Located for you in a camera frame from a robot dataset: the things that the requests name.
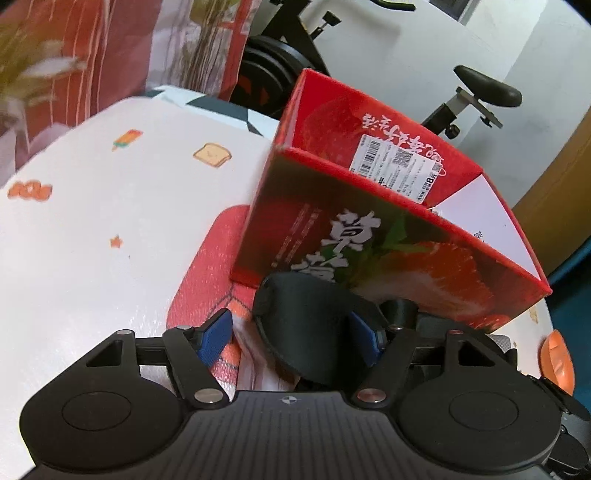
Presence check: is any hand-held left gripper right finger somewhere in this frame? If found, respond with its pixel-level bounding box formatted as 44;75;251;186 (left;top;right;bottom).
348;311;520;404

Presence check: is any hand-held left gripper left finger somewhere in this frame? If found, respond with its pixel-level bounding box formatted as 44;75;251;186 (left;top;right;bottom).
83;308;233;409

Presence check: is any white plastic packet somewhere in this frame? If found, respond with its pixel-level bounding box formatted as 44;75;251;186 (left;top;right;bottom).
235;318;298;393

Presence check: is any black eye mask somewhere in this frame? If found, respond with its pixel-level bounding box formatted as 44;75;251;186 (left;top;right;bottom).
253;272;419;389

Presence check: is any red strawberry print box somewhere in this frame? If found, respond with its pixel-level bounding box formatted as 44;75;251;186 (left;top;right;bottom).
229;68;552;334

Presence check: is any white printed blanket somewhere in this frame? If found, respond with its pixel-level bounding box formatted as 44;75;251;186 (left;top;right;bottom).
0;97;575;478

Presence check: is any geometric patterned bedsheet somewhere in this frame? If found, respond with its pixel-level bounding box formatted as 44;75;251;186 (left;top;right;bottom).
148;85;283;139

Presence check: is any wooden door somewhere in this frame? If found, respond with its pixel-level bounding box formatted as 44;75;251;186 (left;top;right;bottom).
510;117;591;282

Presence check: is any black exercise bike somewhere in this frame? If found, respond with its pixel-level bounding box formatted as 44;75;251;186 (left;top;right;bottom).
231;0;525;139

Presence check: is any printed backdrop cloth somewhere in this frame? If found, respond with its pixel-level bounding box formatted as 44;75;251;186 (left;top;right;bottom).
0;0;264;171

